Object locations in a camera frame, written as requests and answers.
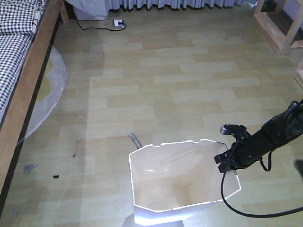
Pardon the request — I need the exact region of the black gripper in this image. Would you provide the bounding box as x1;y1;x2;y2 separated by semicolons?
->
214;137;268;174

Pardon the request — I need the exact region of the white plastic trash bin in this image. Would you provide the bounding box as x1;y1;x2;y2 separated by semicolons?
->
129;139;241;226

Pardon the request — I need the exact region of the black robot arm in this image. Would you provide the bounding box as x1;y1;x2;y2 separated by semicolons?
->
214;101;303;173

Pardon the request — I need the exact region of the white floor power socket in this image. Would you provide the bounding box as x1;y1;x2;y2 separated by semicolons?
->
113;19;125;27

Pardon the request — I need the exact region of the grey round floor rug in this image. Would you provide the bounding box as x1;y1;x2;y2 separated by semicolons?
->
18;47;67;143

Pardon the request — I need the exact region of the light grey curtain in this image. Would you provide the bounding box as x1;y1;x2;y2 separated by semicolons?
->
66;0;257;20

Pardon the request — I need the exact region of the black white checkered bedding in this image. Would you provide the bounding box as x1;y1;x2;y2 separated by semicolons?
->
0;0;48;119

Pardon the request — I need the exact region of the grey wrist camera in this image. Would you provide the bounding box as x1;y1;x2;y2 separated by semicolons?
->
220;124;247;135

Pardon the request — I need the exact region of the wooden shelf frame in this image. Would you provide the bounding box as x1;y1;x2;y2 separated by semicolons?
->
251;0;303;90

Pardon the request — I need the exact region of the black floor power cable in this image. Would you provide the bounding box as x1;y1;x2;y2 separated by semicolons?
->
75;18;127;31

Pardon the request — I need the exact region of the wooden bed frame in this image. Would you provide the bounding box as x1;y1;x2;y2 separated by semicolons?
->
0;0;69;201

